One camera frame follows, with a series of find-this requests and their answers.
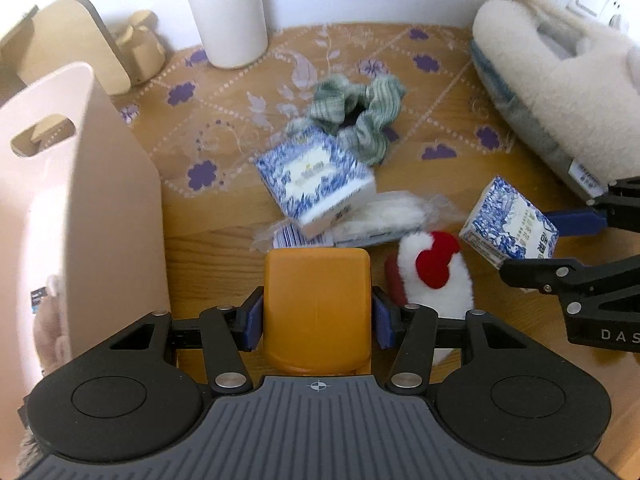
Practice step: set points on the brown hedgehog plush toy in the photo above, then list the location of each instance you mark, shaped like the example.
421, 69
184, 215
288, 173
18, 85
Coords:
51, 351

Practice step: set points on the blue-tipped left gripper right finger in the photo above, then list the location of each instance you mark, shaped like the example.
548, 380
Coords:
411, 331

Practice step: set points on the beige plastic storage bin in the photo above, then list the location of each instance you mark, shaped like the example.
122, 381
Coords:
81, 216

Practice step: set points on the orange plastic bottle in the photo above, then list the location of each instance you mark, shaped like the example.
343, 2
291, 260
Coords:
318, 311

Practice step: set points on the white wall socket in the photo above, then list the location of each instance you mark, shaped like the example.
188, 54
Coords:
608, 12

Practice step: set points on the cream fluffy slipper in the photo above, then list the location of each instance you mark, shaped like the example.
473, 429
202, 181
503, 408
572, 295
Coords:
568, 87

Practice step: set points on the clear plastic packaged pad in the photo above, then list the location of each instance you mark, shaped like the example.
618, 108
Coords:
386, 218

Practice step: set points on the blue white tissue pack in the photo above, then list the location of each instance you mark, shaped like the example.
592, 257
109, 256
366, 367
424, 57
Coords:
505, 225
314, 181

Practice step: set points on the green striped scrunchie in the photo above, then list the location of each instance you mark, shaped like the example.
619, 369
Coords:
355, 114

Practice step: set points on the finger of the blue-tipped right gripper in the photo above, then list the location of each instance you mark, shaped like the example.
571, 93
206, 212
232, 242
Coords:
571, 281
617, 208

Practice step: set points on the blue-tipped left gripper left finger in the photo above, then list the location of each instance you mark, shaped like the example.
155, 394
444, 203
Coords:
227, 332

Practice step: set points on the wooden phone stand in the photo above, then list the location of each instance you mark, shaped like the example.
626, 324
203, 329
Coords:
70, 31

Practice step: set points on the white thermos bottle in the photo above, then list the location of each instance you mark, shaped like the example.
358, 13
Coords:
233, 32

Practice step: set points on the floral transparent table mat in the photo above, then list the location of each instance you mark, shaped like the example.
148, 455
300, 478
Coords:
204, 127

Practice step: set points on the white plush red bow headband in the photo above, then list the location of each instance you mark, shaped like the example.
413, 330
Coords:
428, 269

